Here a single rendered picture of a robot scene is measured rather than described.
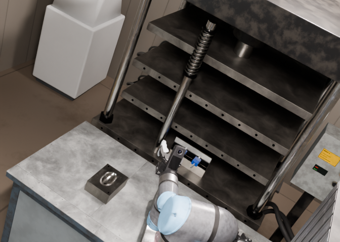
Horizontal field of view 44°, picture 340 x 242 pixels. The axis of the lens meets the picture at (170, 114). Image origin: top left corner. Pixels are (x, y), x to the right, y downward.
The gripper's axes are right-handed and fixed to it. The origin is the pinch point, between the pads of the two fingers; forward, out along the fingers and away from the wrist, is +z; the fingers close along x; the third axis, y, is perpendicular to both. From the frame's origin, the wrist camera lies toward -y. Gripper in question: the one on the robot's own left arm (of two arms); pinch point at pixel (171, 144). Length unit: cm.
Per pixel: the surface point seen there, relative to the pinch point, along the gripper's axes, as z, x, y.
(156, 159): 71, 22, 65
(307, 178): 47, 100, 17
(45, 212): 18, -32, 86
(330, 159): 45, 100, -3
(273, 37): 58, 33, -45
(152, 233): 1, 18, 55
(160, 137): 78, 19, 52
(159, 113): 86, 12, 41
